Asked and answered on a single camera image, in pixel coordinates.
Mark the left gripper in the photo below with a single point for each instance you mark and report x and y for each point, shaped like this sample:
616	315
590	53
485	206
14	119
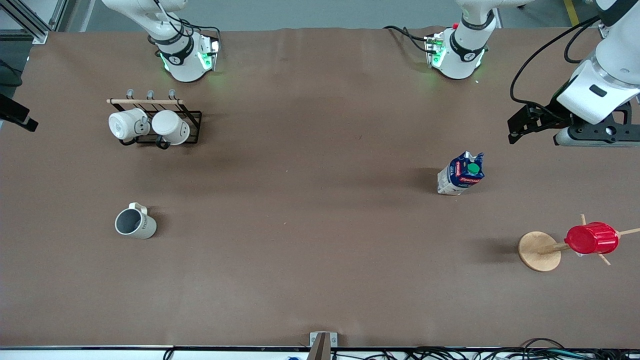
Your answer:
549	116

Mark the blue white milk carton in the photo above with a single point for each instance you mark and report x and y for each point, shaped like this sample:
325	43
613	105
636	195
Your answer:
462	175

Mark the grey ceramic mug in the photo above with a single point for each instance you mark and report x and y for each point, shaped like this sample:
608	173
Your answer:
136	224

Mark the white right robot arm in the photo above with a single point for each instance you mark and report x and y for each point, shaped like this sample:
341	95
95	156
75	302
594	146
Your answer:
182	65

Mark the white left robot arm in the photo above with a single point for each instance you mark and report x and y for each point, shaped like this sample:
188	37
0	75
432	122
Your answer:
462	60

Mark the wooden cup tree stand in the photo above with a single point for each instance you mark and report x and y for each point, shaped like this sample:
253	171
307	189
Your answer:
539	251

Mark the red plastic cup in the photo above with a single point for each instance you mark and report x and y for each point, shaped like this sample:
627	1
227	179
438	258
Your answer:
592	238

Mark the white mug with round print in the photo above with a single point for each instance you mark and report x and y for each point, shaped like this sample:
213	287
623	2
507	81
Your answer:
124	125

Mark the plain white mug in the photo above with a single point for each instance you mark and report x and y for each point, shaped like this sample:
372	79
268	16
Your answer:
170	126

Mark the aluminium frame profile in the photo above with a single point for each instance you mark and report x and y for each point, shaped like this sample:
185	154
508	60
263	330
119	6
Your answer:
35	27
604	32

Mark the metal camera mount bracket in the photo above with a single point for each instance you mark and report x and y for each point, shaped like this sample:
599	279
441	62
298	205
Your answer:
323	342

